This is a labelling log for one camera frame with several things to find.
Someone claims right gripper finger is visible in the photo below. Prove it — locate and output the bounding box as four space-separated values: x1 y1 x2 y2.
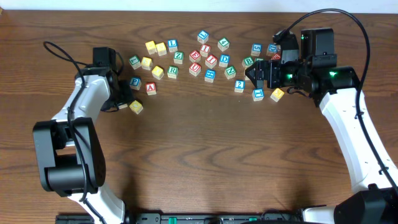
245 73 264 88
245 60 265 75

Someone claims yellow O block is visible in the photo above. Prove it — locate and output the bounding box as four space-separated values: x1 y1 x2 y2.
129 100 144 114

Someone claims green R block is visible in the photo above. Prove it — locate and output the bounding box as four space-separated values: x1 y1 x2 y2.
167 66 178 79

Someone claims blue L block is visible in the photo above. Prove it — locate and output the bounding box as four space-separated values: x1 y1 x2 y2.
167 39 178 52

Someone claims yellow C block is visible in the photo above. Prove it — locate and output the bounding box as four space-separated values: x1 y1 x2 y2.
118 103 128 110

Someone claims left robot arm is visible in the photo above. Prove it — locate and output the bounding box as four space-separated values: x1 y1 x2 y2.
32 47 136 223

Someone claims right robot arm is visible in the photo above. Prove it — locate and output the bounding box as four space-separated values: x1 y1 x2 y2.
245 28 397 223

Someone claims green B block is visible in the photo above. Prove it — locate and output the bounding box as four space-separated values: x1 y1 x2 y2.
242 57 254 69

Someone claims blue P block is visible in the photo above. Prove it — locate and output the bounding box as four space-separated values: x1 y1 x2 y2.
129 77 142 91

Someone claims red M block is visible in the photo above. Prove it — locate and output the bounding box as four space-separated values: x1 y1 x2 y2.
271 54 281 60

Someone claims blue T block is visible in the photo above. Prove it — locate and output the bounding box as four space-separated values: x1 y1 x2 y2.
252 88 264 101

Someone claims blue 2 block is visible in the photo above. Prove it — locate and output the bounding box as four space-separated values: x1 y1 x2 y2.
234 80 246 93

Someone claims yellow block far right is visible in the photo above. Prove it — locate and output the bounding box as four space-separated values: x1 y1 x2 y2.
270 88 285 102

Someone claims blue 5 block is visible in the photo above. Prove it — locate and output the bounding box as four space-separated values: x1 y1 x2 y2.
251 44 262 57

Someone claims red A block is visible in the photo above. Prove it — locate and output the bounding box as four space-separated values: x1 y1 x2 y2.
146 82 157 95

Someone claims blue D block right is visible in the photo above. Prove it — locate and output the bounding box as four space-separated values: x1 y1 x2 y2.
266 44 280 57

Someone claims blue d block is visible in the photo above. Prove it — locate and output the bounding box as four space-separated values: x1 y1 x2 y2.
219 54 230 68
266 44 280 57

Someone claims green N block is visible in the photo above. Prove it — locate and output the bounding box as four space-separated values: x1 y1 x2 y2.
224 65 236 80

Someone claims blue D block centre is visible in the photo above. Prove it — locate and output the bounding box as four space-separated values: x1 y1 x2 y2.
219 54 230 68

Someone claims yellow block centre left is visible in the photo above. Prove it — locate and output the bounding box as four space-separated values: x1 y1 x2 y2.
152 65 164 80

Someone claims green 4 block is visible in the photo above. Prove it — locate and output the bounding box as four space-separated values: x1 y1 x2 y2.
218 37 230 52

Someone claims blue H block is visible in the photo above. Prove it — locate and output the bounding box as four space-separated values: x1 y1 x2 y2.
205 69 216 83

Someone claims red I block lower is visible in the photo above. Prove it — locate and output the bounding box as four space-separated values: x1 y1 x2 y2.
205 55 218 69

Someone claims red i block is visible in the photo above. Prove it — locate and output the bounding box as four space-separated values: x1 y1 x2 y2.
205 55 218 69
200 44 211 58

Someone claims yellow block top left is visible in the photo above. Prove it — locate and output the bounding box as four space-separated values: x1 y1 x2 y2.
145 40 157 55

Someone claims red I block upper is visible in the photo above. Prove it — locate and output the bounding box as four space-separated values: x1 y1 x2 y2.
200 44 211 58

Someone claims yellow S block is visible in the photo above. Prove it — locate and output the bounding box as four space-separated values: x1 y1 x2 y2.
155 42 167 57

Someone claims red U block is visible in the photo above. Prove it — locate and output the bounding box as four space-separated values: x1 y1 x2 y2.
188 62 201 77

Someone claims green Z block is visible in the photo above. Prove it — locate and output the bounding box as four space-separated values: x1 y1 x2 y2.
174 51 184 64

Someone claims blue block top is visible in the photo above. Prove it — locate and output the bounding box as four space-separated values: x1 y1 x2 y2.
197 30 209 44

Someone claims red E block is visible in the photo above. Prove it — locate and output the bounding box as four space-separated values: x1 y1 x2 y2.
189 50 201 63

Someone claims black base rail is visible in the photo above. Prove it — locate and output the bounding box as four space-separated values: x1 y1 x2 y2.
55 212 304 224

